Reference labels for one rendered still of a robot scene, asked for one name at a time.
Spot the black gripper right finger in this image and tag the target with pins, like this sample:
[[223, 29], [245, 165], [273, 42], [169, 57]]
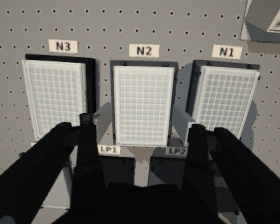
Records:
[[254, 186]]

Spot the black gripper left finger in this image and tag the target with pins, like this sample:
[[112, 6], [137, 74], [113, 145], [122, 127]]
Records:
[[26, 183]]

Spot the grey button panel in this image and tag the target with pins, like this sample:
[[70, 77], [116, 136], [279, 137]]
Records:
[[265, 15]]

